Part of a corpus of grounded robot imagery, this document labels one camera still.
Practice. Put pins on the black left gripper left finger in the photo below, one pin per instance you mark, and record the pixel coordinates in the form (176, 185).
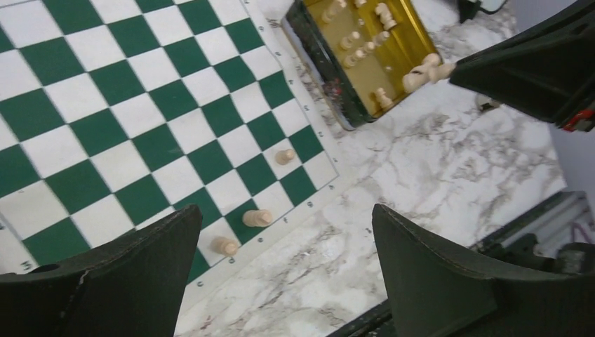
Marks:
(131, 286)

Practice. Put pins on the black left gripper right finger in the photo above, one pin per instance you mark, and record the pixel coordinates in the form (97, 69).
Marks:
(438, 288)

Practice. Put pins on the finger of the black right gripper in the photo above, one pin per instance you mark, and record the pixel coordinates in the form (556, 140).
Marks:
(546, 72)

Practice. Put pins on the light chess piece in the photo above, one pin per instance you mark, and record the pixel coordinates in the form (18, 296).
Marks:
(431, 70)

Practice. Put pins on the light wooden chess pawn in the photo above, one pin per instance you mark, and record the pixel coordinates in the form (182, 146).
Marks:
(257, 218)

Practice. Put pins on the green white chess board mat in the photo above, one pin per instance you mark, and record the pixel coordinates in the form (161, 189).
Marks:
(115, 114)

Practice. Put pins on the gold tin with light pieces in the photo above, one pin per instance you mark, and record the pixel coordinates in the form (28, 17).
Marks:
(357, 53)

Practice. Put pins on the small grey key object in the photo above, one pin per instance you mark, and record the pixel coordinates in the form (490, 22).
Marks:
(485, 103)

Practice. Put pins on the small whiteboard on stand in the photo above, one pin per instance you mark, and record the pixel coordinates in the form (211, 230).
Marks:
(468, 9)

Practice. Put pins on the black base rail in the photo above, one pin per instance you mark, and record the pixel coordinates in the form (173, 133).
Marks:
(535, 235)

